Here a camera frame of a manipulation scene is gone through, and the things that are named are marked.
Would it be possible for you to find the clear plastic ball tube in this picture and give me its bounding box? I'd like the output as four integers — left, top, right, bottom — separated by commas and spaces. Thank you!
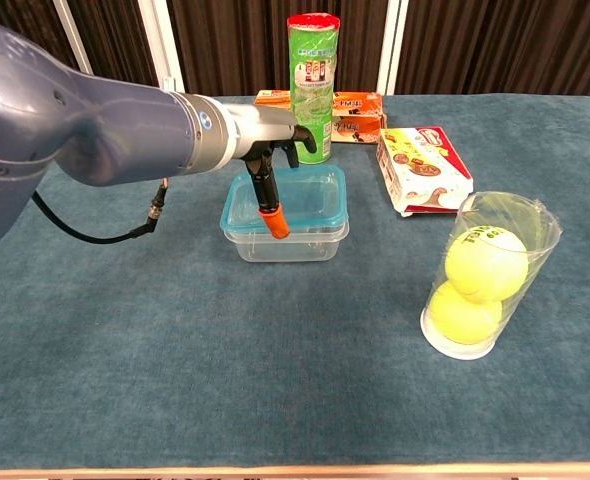
419, 190, 564, 361

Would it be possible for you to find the clear plastic food container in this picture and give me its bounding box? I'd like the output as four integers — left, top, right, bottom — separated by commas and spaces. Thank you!
223, 222, 350, 264

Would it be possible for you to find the white red cookie box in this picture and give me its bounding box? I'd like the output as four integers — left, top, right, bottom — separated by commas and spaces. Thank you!
376, 126, 475, 218

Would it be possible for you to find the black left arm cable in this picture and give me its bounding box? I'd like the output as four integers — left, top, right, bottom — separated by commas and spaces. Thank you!
32, 178, 171, 245

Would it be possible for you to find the thin white partition post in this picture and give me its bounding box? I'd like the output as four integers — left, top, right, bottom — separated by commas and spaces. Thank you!
52, 0, 94, 76

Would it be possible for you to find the green chips can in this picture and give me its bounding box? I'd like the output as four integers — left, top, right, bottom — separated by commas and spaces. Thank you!
286, 13, 342, 165

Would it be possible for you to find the wide white partition post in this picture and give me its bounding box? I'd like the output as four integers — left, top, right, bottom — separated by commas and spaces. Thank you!
376, 0, 410, 96
137, 0, 187, 99

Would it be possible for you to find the orange biscuit box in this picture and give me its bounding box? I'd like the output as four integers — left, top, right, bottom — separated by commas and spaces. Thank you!
253, 89, 389, 145

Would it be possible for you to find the blue translucent plastic lid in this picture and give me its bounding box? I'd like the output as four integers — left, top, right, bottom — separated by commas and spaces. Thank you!
219, 164, 350, 235

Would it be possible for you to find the blue table cloth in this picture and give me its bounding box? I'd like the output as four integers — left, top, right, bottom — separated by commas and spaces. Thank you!
0, 93, 590, 471

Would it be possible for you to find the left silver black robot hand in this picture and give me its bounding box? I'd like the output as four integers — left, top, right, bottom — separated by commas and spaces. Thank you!
234, 106, 319, 240

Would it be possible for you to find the yellow tennis ball with print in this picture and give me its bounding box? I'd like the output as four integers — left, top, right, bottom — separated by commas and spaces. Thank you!
444, 227, 530, 305

